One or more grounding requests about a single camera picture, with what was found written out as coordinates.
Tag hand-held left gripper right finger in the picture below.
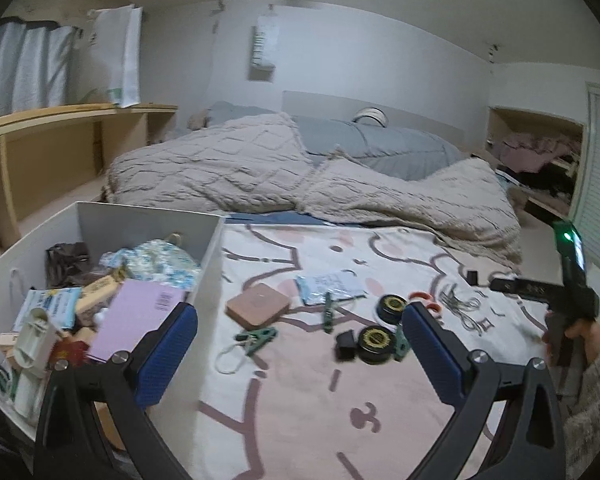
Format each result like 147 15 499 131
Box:
401 301 567 480

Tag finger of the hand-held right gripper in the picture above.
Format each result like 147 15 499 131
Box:
489 276 563 302

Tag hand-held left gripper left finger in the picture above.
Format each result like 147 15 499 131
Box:
34 301 199 480

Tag pink booklet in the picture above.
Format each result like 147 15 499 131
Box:
86 279 187 365

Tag blue floral fabric pouch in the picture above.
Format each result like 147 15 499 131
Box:
99 232 202 293

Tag red cigarette box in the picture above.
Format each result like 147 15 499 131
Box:
50 337 92 368

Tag white shoe box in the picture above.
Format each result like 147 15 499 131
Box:
0 201 227 443

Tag white watch link tool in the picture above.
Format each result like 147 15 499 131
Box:
7 307 63 378

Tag person's right forearm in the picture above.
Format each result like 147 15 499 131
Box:
562 345 600 480

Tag person's right hand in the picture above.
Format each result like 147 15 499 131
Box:
562 317 600 361

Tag green plastic clip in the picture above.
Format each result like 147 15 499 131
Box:
392 327 411 361
321 292 337 333
234 326 278 357

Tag orange white scissors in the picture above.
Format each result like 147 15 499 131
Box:
407 290 443 318

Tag black round tin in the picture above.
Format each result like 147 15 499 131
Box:
374 294 407 323
356 326 397 363

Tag clear plastic tongs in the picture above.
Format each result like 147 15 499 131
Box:
437 282 483 333

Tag small black clip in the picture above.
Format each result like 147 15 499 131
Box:
336 331 357 361

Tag yellow beige carton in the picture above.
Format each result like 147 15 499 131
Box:
74 269 128 313

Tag brown square case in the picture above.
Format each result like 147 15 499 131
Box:
225 282 291 330

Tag blue white packet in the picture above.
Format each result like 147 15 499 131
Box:
296 269 368 307
14 287 85 333

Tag printed blanket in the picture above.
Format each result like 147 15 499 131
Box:
195 222 581 480

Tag dark brown hair claw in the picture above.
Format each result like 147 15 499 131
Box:
46 242 92 288

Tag pink clothes pile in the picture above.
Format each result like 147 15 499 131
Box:
495 130 583 173

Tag white green packet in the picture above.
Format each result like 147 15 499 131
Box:
0 360 46 423

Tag wooden block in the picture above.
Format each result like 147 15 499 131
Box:
0 331 23 361

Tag wooden closet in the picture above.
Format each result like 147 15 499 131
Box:
485 106 586 218

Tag blue bed sheet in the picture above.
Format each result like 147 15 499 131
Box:
225 211 326 227

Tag beige textured blanket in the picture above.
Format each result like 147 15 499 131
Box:
102 112 523 267

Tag wooden shelf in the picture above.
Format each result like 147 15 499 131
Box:
0 103 179 251

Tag white black cap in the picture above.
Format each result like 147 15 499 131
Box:
352 107 388 126

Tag white tote bag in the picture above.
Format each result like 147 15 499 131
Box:
87 5 143 109

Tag grey curtain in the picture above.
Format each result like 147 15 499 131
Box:
0 19 77 122

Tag white cord loop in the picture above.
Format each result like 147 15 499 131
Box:
215 345 253 376

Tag white wall cable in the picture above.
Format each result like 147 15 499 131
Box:
211 4 227 106

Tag white paper wall bag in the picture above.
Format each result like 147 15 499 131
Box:
249 14 279 72

